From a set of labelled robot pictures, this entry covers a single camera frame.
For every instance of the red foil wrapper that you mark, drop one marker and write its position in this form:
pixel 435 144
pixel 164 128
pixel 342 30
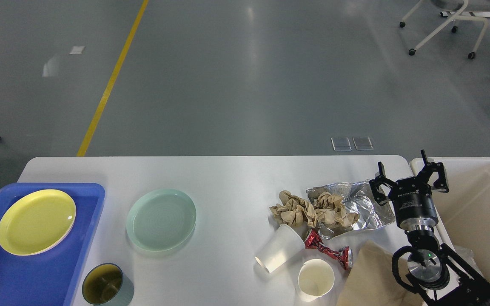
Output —
pixel 343 255

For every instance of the light green plate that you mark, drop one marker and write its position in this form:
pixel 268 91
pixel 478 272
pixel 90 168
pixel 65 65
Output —
pixel 161 220

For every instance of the floor outlet cover right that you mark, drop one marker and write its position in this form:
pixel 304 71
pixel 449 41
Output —
pixel 363 143

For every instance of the yellow plate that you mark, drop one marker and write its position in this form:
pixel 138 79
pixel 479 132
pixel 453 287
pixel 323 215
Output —
pixel 37 222

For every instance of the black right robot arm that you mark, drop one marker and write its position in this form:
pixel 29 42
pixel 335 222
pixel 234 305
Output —
pixel 426 267

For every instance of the crumpled brown paper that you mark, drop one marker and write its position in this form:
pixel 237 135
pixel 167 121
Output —
pixel 331 212
pixel 294 211

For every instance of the crumpled brown paper right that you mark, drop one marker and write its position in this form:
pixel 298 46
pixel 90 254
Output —
pixel 331 212

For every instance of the tipped white paper cup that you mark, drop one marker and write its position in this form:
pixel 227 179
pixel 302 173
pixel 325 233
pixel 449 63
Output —
pixel 283 246

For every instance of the crumpled brown paper left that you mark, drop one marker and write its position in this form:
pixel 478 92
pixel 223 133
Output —
pixel 294 211

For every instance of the upright white paper cup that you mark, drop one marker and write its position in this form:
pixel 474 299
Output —
pixel 315 279

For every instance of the floor outlet cover left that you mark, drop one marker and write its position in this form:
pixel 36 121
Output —
pixel 341 144

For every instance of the floor outlet cover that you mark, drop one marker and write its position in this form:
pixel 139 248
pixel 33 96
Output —
pixel 363 143
pixel 341 144

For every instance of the white plastic bin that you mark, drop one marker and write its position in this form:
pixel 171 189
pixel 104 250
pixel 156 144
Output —
pixel 465 209

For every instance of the brown paper bag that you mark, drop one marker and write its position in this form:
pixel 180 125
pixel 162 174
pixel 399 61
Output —
pixel 371 282

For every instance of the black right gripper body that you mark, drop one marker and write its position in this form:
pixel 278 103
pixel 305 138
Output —
pixel 413 205

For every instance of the blue plastic tray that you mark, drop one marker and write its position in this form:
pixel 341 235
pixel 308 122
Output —
pixel 50 278

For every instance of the silver foil bag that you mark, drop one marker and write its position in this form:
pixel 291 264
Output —
pixel 357 197

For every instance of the white office chair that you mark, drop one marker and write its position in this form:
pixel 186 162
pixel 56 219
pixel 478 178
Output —
pixel 459 10

